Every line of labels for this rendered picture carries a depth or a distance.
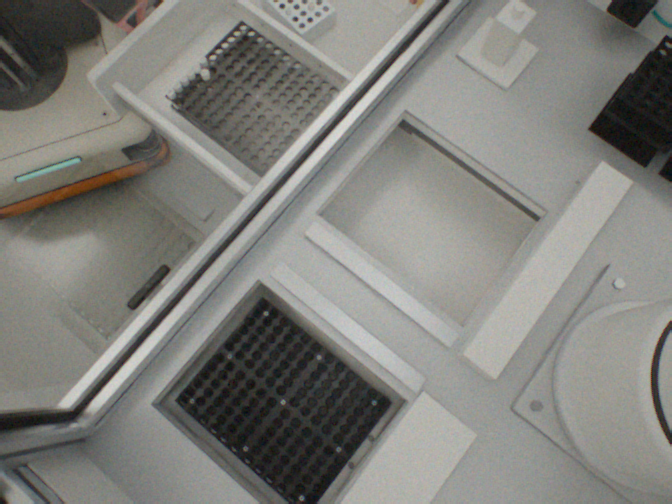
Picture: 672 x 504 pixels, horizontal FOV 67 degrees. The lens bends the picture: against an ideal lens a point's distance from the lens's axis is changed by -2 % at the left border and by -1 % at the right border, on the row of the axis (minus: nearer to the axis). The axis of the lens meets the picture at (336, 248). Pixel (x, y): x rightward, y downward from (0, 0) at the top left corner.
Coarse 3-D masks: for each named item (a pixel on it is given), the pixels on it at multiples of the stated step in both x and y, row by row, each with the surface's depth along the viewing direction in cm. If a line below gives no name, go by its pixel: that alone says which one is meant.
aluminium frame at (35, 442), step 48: (432, 48) 75; (384, 96) 71; (336, 144) 67; (288, 192) 65; (240, 240) 63; (192, 288) 61; (144, 336) 59; (0, 432) 44; (48, 432) 50; (0, 480) 46
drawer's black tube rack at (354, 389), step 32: (288, 320) 69; (224, 352) 68; (256, 352) 71; (288, 352) 68; (320, 352) 68; (224, 384) 67; (256, 384) 67; (288, 384) 71; (320, 384) 67; (352, 384) 67; (192, 416) 66; (224, 416) 69; (256, 416) 69; (288, 416) 66; (320, 416) 66; (352, 416) 70; (256, 448) 68; (288, 448) 65; (320, 448) 65; (352, 448) 68; (288, 480) 67; (320, 480) 64
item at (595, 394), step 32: (608, 288) 65; (640, 288) 65; (576, 320) 64; (608, 320) 59; (640, 320) 51; (576, 352) 61; (608, 352) 53; (640, 352) 47; (544, 384) 62; (576, 384) 58; (608, 384) 51; (640, 384) 46; (544, 416) 61; (576, 416) 59; (608, 416) 52; (640, 416) 46; (576, 448) 59; (608, 448) 54; (640, 448) 48; (608, 480) 59; (640, 480) 58
